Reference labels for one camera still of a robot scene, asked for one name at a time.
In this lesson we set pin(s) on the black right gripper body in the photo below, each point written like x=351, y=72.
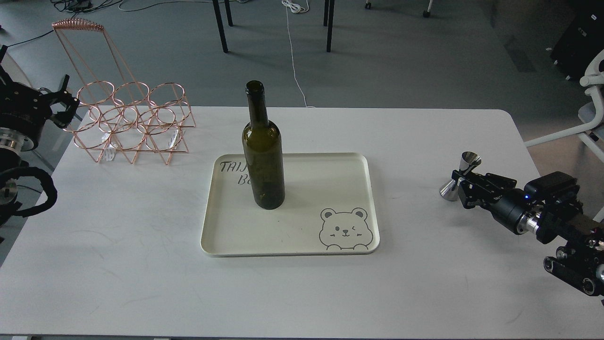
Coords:
x=507, y=207

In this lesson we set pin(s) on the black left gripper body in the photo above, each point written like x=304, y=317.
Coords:
x=22, y=110

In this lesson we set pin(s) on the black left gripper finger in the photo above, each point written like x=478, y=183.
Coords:
x=62, y=118

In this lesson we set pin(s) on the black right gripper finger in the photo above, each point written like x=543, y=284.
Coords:
x=469, y=200
x=475, y=182

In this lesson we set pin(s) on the steel double jigger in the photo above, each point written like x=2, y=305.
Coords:
x=468, y=162

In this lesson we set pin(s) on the dark green wine bottle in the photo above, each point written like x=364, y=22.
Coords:
x=261, y=141

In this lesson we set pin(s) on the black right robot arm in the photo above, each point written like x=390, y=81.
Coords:
x=547, y=207

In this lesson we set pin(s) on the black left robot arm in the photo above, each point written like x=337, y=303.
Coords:
x=13, y=168

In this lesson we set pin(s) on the cream bear serving tray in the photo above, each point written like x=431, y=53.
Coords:
x=328, y=209

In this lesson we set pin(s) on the black table legs left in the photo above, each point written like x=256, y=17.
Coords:
x=220, y=22

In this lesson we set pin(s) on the black table legs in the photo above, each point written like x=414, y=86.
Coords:
x=328, y=22
x=220, y=22

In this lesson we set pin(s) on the black table legs right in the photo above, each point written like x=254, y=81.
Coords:
x=328, y=22

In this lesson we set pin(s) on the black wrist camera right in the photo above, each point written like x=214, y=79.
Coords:
x=556, y=187

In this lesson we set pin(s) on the copper wire bottle rack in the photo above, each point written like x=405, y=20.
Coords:
x=123, y=116

